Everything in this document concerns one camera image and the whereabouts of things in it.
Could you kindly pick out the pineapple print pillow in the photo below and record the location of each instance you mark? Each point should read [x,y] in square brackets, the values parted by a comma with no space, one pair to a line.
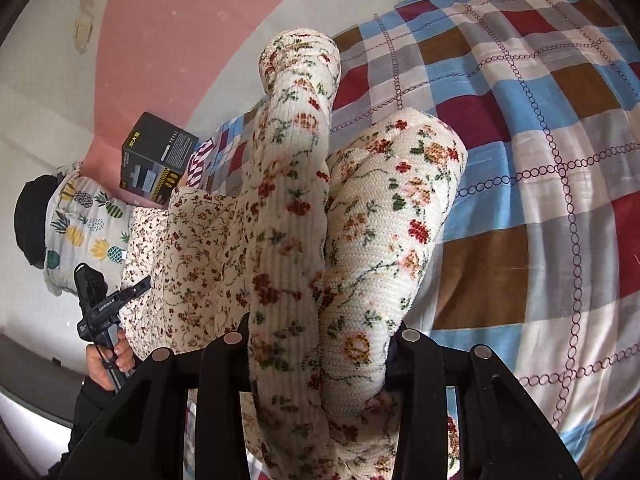
[85,220]

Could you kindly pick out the dark grey furniture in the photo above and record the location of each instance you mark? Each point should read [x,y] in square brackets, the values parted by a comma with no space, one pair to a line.
[35,370]

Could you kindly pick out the cream floral knit garment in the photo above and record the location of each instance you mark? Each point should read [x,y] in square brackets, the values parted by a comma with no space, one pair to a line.
[280,210]

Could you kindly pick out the person's left hand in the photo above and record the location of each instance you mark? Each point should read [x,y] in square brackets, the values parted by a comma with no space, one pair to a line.
[97,367]

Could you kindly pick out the small red white striped cloth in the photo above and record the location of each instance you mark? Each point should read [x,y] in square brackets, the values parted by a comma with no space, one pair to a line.
[199,162]

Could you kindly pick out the person's left forearm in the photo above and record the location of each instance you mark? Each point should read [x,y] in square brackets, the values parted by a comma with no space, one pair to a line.
[92,415]

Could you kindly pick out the checkered patchwork blanket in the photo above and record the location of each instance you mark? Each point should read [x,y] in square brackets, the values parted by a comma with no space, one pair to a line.
[525,160]

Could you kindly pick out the black cardboard box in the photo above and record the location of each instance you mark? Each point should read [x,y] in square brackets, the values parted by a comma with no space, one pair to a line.
[155,155]

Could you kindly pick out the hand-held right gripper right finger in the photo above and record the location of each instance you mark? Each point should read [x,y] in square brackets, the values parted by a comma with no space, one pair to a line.
[415,360]

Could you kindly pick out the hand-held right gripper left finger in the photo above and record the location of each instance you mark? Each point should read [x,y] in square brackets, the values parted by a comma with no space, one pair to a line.
[225,360]

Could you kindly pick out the black cloth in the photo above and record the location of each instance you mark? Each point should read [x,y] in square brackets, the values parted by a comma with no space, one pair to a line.
[35,220]

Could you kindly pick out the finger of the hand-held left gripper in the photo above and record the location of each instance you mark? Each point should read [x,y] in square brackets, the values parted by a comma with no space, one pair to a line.
[135,290]

